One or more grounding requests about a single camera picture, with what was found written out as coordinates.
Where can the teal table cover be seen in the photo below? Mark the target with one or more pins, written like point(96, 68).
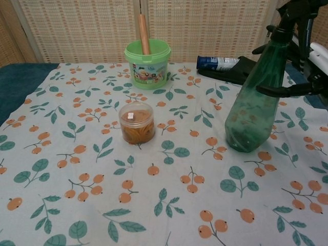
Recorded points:
point(18, 77)

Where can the woven bamboo folding screen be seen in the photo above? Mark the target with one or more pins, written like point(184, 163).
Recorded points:
point(77, 28)

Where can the fruit and leaf print tablecloth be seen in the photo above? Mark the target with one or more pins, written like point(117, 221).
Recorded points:
point(143, 179)

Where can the green spray bottle black trigger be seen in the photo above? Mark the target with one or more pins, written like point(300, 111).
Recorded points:
point(251, 115)

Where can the green plastic toy bucket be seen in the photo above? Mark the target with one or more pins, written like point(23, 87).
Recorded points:
point(147, 78)

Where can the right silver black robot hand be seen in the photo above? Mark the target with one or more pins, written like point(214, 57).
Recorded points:
point(317, 84)

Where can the black rubber slipper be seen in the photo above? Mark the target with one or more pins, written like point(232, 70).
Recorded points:
point(230, 73)

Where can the blue aerosol can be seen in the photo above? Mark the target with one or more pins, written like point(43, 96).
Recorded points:
point(217, 62)

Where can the clear jar of rubber bands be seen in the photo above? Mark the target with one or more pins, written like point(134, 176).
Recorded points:
point(137, 128)

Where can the wooden rolling pin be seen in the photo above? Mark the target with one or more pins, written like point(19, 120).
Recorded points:
point(144, 33)

